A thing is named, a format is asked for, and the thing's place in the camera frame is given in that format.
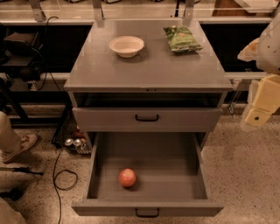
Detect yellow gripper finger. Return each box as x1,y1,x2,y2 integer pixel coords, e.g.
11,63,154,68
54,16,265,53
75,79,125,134
237,38,259,62
243,74,280,128

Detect red apple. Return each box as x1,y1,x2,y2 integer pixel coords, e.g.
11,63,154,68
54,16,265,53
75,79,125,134
119,169,137,187

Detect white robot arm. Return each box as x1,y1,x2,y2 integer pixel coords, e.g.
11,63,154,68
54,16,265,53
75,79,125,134
237,13,280,131

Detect grey drawer cabinet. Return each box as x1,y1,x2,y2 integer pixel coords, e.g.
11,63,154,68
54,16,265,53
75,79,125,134
63,19,235,141

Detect open grey middle drawer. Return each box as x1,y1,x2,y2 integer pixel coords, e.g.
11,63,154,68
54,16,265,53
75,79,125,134
72,132,223,218

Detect closed grey top drawer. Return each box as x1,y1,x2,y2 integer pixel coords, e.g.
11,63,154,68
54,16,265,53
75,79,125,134
73,108,221,132

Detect green chip bag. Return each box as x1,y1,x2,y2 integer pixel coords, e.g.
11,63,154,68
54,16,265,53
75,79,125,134
163,25,202,53

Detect white bowl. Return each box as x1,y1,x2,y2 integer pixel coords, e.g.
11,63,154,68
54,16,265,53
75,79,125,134
109,36,144,58

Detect black equipment stand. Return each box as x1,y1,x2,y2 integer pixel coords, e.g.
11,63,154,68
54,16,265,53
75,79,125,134
0,32,70,126

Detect white sneaker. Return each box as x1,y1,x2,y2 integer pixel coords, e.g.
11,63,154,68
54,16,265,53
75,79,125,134
2,134,39,164

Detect black tool on floor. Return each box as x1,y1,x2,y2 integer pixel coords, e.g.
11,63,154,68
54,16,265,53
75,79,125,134
0,167,44,176

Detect person leg beige trousers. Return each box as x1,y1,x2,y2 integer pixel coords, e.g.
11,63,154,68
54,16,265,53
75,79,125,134
0,111,21,154

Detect wire basket with cans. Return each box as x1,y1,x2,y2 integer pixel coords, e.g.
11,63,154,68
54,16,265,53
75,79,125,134
52,110,91,155

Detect black floor cable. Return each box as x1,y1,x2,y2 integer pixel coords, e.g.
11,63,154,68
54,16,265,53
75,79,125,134
52,147,79,224

